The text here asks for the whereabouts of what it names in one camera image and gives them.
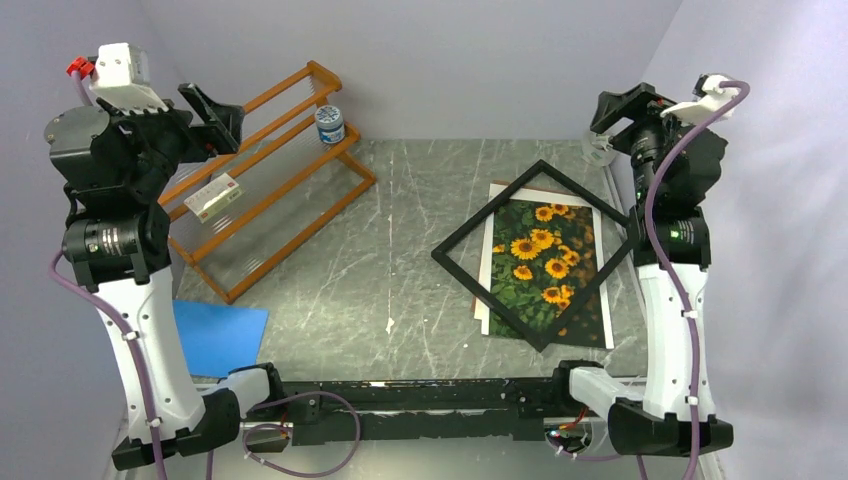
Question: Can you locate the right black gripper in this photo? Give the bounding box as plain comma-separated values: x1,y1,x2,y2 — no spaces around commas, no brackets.
590,83,708,203

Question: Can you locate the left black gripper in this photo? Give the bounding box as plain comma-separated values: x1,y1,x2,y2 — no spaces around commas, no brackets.
97,81,243,199

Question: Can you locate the black picture frame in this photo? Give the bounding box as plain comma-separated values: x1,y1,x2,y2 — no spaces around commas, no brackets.
431,159,639,353

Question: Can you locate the sunflower photo print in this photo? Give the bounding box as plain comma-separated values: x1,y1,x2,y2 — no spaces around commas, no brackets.
489,200,611,349

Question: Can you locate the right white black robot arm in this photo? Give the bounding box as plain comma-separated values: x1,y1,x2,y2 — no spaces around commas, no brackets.
549,74,748,457

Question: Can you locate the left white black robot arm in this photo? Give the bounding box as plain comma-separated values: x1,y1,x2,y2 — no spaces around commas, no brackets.
44,81,287,476

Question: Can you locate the clear tape roll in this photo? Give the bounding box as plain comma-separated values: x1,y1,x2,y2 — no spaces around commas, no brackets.
581,130,618,167

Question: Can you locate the white red small box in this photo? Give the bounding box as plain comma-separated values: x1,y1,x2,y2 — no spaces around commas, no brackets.
183,173,243,223

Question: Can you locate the orange wooden rack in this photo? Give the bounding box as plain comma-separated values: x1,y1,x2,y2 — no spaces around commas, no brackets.
160,60,377,304

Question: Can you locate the blue white jar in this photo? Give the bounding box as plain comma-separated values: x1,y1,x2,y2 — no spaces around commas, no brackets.
314,105,346,145

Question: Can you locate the blue paper sheet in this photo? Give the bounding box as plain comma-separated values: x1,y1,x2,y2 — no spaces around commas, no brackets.
173,300,269,378

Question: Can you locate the white mat board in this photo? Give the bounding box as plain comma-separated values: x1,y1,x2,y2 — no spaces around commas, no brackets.
479,183,615,350

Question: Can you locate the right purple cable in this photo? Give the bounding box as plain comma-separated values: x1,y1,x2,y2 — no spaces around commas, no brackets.
546,79,752,480

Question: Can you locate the purple cable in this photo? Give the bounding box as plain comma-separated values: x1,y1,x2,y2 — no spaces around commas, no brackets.
546,79,752,480
47,66,362,480

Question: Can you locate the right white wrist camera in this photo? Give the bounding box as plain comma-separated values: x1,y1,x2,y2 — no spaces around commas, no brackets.
660,73,740,125

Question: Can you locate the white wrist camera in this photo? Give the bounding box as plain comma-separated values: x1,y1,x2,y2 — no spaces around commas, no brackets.
660,73,740,125
65,42,172,114

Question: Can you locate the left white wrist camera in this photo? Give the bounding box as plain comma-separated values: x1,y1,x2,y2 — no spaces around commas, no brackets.
65,42,172,114

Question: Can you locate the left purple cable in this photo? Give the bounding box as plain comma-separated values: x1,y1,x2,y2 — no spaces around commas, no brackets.
47,66,362,480

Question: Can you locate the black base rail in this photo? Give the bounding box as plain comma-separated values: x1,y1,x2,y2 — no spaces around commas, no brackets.
247,376,584,446

